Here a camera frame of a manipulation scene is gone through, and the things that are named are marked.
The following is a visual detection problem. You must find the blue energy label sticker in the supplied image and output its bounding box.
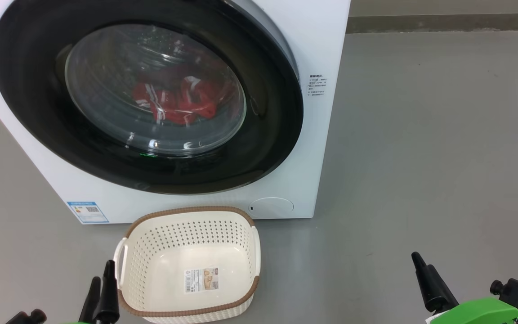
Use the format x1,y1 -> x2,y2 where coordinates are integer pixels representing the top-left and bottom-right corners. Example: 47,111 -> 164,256
67,201 -> 110,224

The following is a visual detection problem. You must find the printed label sticker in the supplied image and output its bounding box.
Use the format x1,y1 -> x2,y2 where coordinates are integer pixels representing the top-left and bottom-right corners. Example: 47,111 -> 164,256
184,267 -> 219,294

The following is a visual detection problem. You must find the round white filter cover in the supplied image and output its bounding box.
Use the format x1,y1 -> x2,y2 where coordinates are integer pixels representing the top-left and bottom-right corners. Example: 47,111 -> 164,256
249,197 -> 294,217

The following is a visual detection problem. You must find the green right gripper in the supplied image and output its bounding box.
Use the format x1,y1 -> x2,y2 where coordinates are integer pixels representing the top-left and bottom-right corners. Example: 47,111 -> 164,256
411,252 -> 518,324

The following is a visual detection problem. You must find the red and white garment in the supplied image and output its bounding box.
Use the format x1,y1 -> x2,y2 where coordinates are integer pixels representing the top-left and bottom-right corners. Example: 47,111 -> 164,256
132,65 -> 219,126

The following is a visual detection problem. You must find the white front-load washing machine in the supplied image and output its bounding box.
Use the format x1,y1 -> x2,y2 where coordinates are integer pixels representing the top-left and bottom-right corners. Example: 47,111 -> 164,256
0,0 -> 352,224

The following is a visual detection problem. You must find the grey wall baseboard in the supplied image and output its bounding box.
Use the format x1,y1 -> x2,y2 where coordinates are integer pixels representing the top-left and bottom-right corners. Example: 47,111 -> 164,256
347,13 -> 518,33

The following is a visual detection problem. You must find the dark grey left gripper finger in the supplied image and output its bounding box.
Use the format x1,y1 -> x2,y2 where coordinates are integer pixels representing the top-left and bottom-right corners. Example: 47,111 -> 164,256
94,260 -> 120,324
79,277 -> 101,324

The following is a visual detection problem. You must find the washing machine door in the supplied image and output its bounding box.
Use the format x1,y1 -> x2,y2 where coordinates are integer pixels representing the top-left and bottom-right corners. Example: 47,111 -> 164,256
0,0 -> 304,195

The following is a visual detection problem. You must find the cream perforated laundry basket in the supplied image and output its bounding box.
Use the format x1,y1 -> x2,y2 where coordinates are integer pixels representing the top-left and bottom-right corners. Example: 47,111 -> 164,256
113,206 -> 261,324

